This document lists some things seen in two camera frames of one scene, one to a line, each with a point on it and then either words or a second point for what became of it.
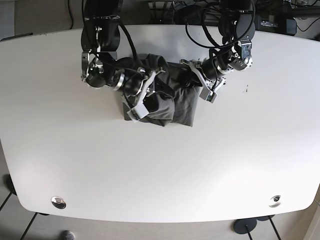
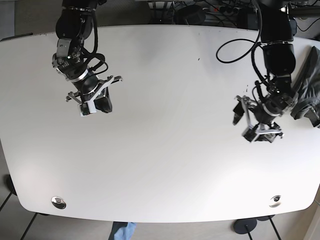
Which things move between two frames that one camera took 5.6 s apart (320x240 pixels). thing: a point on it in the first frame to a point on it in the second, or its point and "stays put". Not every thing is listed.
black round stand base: x=245 y=225 stays put
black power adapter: x=190 y=14 stays put
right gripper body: x=213 y=71 to x=263 y=112
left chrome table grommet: x=58 y=202 stays put
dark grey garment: x=177 y=87 to x=307 y=86
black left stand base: x=10 y=185 stays put
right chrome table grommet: x=276 y=199 stays put
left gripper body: x=135 y=84 to x=87 y=80
